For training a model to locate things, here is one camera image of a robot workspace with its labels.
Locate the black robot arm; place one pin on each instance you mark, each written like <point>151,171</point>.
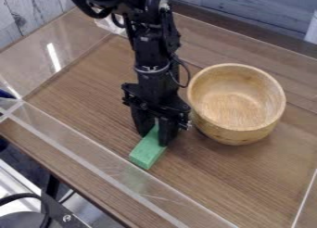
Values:
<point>148,20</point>

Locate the black metal bracket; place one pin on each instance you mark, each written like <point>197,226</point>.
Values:
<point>58,217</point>

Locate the clear acrylic tray walls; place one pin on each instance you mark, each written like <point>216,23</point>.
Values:
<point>69,122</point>

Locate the green rectangular block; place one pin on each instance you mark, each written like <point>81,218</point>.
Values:
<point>148,151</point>

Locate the black table leg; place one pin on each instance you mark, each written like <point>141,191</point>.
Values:
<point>53,186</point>

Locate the blue object at left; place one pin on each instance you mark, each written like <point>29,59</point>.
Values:
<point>6,94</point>

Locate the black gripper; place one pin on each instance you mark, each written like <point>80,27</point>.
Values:
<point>153,100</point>

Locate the brown wooden bowl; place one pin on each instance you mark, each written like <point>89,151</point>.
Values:
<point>237,103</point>

